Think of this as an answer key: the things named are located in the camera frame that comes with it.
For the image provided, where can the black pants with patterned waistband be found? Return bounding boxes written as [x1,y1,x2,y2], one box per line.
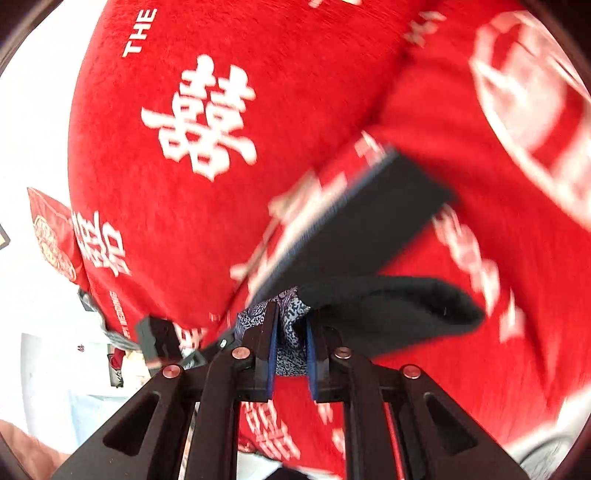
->
[233,150,485,376]

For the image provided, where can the red pillow with white emblem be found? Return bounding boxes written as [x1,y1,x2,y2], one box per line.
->
[27,187,90,292]

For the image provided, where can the red blanket with white characters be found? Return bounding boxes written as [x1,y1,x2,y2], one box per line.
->
[59,1,590,479]

